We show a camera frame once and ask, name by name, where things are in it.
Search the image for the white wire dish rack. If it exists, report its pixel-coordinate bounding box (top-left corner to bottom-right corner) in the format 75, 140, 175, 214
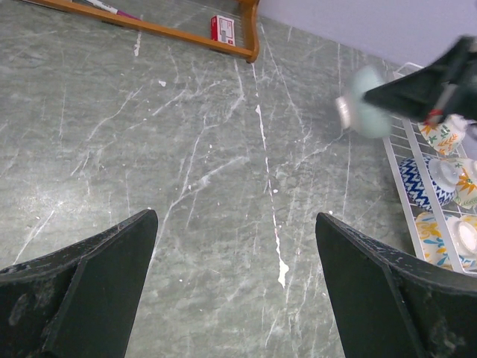
383, 117, 476, 276

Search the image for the orange blue patterned bowl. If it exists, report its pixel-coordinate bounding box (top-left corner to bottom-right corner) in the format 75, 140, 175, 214
414, 211, 477, 271

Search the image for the red patterned bowl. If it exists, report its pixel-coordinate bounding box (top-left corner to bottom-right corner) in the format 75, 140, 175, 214
398, 156, 459, 212

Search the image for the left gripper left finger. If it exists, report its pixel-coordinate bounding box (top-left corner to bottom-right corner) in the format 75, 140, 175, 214
1, 210, 158, 357

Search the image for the pink white pen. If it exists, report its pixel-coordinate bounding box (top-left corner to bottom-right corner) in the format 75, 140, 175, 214
86, 0, 139, 19

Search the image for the orange flower bowl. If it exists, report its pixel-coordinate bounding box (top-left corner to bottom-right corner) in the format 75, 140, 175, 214
418, 115, 468, 156
447, 157, 476, 209

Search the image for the wooden shelf rack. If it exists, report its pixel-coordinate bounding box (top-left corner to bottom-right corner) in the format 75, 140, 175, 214
31, 1, 260, 63

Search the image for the small red white box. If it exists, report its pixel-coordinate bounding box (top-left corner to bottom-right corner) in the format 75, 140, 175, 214
210, 15, 236, 46

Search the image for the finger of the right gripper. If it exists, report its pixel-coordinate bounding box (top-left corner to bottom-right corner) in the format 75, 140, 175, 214
363, 64, 455, 122

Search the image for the pale green ribbed bowl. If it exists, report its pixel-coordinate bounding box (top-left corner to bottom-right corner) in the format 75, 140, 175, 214
335, 66, 392, 139

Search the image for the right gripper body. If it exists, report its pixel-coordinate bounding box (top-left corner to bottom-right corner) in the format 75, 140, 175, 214
425, 36, 476, 126

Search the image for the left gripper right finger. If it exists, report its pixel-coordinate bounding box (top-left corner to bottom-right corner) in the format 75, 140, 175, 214
315, 213, 476, 357

